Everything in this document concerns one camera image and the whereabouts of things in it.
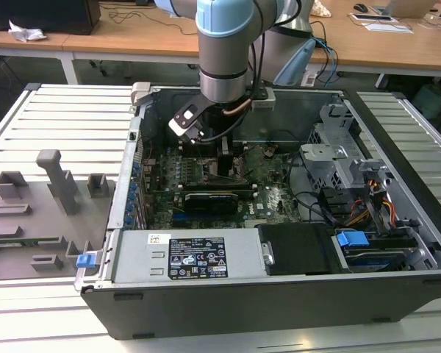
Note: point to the dark grey PC case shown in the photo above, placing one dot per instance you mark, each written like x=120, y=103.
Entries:
x=242, y=305

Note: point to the black plastic cover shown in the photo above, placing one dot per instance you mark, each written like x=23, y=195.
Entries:
x=297, y=250

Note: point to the white keyboard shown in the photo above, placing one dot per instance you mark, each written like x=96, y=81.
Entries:
x=371, y=17

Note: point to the grey laptop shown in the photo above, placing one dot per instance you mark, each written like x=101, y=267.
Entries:
x=408, y=8

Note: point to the black box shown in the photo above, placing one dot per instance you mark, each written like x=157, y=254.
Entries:
x=40, y=14

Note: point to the light wooden desk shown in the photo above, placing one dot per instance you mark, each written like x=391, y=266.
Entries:
x=132, y=36

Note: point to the pale blue teach pendant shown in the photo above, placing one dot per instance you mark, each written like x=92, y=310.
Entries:
x=294, y=66

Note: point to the black computer mouse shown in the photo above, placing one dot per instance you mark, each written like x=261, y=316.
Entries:
x=360, y=6

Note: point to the white paper sheet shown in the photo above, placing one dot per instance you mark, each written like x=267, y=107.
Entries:
x=389, y=28

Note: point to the silver power supply with label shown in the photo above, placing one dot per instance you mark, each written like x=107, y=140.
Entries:
x=132, y=253

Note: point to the black graphics card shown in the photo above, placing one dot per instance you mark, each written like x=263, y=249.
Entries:
x=211, y=202

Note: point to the hard disk in blue carrier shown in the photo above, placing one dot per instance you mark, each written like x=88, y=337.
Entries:
x=353, y=242

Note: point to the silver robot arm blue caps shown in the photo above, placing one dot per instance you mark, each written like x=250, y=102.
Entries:
x=224, y=55

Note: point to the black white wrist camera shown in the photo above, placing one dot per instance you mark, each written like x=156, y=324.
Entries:
x=187, y=115

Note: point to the crumpled white paper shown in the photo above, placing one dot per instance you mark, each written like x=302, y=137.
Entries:
x=25, y=33

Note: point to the silver drive cage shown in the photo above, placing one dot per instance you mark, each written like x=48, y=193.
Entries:
x=327, y=158

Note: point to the grey parts rack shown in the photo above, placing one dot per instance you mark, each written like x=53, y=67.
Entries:
x=22, y=228

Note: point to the CPU socket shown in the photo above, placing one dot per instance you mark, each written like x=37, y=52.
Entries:
x=239, y=175

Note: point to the green RAM stick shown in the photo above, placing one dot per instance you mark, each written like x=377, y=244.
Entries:
x=22, y=240

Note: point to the blue expansion slot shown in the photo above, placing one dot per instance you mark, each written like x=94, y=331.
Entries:
x=178, y=220

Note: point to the blue case latch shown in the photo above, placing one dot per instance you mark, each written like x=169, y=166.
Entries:
x=84, y=261

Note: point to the green motherboard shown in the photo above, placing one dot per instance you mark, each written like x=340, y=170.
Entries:
x=264, y=198

